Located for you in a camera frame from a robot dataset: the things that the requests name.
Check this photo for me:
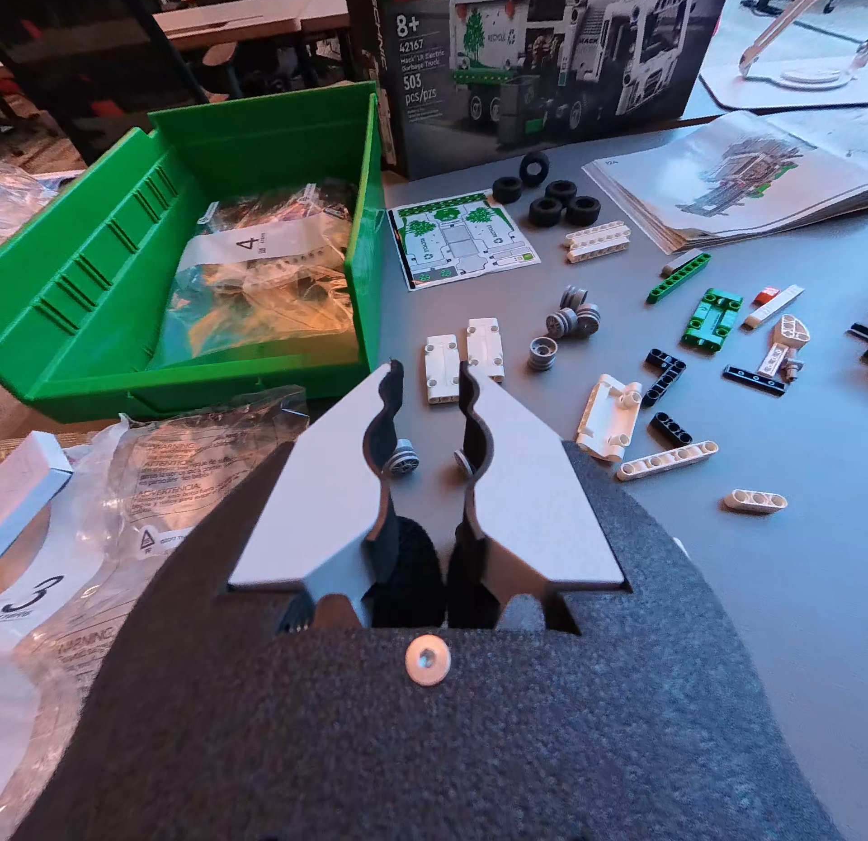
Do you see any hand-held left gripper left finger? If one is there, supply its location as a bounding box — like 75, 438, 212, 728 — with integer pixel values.
229, 359, 406, 630

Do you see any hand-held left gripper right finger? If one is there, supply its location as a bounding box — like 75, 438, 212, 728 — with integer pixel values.
448, 361, 627, 630

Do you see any white curved lego panel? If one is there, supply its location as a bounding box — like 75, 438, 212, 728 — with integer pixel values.
576, 374, 644, 464

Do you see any white five-hole lego beam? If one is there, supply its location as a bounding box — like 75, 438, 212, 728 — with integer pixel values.
615, 439, 720, 483

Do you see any short black lego beam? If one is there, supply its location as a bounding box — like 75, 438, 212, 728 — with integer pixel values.
650, 412, 695, 447

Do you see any white flat lego panel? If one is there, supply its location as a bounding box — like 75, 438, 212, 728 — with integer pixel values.
424, 334, 464, 405
467, 318, 506, 383

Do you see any black angled lego beam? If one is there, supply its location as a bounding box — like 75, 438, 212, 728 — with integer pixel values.
641, 347, 687, 408

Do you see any white three-hole lego beam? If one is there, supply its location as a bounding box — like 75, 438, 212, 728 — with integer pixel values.
722, 490, 789, 515

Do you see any black straight lego beam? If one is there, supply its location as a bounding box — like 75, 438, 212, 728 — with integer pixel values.
722, 364, 788, 397

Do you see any green lego panel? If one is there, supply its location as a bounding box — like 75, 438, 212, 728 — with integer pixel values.
681, 288, 744, 355

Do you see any long white lego beam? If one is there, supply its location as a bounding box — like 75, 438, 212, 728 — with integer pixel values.
565, 233, 633, 264
563, 221, 633, 247

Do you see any long green lego beam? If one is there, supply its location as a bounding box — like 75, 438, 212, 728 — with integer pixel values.
646, 252, 713, 305

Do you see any white fin-shaped lego panel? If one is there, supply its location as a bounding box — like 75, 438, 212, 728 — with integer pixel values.
757, 314, 811, 374

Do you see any clear bag of lego parts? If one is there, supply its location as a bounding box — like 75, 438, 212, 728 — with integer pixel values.
200, 180, 361, 246

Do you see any white flat lego bar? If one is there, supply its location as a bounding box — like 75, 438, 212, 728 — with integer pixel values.
743, 284, 806, 330

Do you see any lego instruction booklet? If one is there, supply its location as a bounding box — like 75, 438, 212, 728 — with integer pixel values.
583, 111, 868, 256

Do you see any lego set cardboard box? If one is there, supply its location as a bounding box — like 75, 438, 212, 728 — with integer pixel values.
343, 0, 737, 179

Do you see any clear empty plastic bag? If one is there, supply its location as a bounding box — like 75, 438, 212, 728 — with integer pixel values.
65, 386, 312, 584

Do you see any clear numbered plastic bag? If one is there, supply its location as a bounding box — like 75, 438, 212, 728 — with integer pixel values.
145, 217, 361, 374
0, 503, 225, 841

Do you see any green and white sticker sheet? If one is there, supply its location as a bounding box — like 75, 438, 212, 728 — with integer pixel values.
386, 190, 542, 292

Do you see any small white cardboard box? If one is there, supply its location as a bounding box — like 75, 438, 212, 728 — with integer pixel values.
0, 431, 75, 557

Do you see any green plastic bin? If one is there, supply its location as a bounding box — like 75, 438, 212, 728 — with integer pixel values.
0, 82, 387, 422

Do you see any crumpled clear plastic bag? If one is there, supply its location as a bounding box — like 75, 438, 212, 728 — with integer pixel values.
0, 159, 62, 246

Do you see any tan folding table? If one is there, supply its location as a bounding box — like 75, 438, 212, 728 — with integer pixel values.
153, 0, 358, 58

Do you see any black chair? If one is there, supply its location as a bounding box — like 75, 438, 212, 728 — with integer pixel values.
0, 0, 207, 168

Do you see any white stand with round base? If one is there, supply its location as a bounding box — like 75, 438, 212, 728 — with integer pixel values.
739, 0, 857, 93

